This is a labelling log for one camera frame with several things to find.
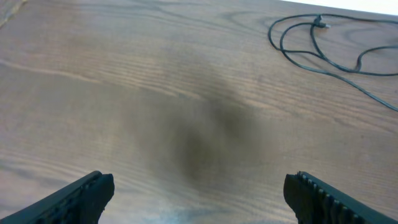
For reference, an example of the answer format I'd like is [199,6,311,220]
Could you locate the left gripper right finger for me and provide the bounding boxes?
[283,171,397,224]

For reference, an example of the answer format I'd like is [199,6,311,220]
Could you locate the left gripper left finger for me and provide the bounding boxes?
[1,170,114,224]

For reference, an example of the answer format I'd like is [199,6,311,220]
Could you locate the black cable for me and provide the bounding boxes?
[267,13,398,113]

